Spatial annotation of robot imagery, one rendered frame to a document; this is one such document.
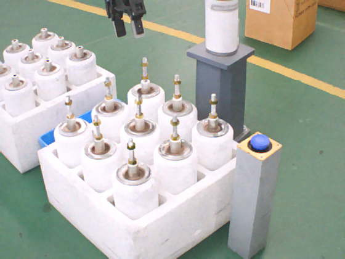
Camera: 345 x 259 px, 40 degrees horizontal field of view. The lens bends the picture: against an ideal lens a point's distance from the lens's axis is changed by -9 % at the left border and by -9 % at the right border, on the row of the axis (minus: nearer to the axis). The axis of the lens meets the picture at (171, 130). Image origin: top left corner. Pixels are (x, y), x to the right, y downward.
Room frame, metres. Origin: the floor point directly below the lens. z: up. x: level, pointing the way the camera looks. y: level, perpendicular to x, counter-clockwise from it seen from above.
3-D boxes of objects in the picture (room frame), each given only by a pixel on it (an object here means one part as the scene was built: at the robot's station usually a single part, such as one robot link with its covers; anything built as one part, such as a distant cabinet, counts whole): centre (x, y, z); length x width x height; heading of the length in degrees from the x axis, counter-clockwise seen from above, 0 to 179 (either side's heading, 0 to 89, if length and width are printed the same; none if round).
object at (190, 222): (0.98, 0.07, 0.09); 0.39 x 0.39 x 0.18; 42
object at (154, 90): (1.15, 0.06, 0.25); 0.08 x 0.08 x 0.01
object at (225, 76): (1.30, -0.15, 0.15); 0.15 x 0.15 x 0.30; 49
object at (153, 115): (1.15, 0.06, 0.16); 0.10 x 0.10 x 0.18
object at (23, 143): (1.39, 0.44, 0.09); 0.39 x 0.39 x 0.18; 42
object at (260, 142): (0.82, -0.18, 0.32); 0.04 x 0.04 x 0.02
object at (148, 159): (0.98, 0.07, 0.16); 0.10 x 0.10 x 0.18
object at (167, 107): (1.06, -0.02, 0.25); 0.08 x 0.08 x 0.01
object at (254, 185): (0.82, -0.18, 0.16); 0.07 x 0.07 x 0.31; 42
